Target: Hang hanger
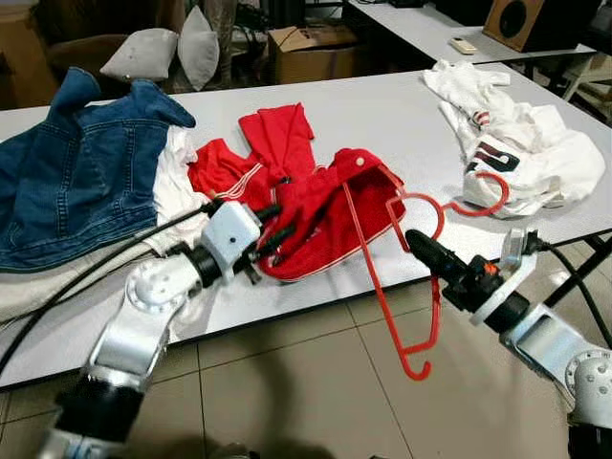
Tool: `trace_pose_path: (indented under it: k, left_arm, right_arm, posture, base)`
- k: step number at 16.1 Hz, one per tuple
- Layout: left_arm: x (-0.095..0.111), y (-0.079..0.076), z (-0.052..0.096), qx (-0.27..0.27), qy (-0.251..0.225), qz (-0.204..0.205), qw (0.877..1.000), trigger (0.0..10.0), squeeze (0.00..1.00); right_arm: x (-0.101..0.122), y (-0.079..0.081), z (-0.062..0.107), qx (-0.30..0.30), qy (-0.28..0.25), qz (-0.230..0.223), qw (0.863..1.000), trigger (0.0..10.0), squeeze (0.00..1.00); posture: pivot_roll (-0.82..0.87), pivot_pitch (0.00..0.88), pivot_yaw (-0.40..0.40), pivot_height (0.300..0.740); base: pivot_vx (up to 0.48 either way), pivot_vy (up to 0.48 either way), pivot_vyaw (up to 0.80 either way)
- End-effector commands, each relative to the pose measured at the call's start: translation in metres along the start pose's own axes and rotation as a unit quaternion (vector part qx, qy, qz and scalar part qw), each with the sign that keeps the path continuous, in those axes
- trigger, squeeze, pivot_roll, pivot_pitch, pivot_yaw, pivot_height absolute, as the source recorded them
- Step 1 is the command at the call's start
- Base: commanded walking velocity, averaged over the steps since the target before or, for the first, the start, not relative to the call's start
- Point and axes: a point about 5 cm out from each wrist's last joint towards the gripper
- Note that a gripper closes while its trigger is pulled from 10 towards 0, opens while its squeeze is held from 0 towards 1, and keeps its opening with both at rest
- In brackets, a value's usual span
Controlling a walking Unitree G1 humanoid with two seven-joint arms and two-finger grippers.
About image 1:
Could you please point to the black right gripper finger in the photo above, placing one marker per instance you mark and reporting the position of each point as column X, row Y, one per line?
column 423, row 256
column 435, row 247

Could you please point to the red jacket with white stripes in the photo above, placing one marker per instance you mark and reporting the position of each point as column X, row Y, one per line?
column 316, row 210

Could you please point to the red plastic hanger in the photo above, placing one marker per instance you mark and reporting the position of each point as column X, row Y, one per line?
column 379, row 287

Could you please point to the white garment with black logo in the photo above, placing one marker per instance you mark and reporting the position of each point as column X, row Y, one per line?
column 545, row 153

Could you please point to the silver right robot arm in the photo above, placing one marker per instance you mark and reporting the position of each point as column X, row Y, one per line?
column 564, row 354

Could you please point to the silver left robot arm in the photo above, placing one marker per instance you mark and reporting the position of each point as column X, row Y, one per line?
column 143, row 306

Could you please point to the open cardboard box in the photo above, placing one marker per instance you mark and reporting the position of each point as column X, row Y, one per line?
column 316, row 55

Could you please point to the grey pillow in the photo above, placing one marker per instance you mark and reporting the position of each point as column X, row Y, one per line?
column 142, row 55
column 199, row 48

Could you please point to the blue denim jacket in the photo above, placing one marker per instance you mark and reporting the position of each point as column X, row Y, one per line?
column 76, row 172

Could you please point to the small white remote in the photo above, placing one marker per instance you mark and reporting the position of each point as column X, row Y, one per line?
column 464, row 45

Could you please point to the wooden speaker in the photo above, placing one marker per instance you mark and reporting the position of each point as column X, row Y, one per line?
column 535, row 24

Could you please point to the dark brown sofa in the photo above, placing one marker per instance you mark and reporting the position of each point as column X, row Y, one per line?
column 76, row 53

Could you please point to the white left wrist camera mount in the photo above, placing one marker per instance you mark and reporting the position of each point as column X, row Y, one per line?
column 229, row 234

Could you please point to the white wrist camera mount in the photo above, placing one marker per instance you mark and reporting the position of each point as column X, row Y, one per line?
column 229, row 234
column 516, row 253

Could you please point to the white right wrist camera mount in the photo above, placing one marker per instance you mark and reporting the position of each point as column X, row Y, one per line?
column 516, row 253

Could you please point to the black table leg frame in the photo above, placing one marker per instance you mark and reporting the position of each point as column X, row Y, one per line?
column 579, row 273

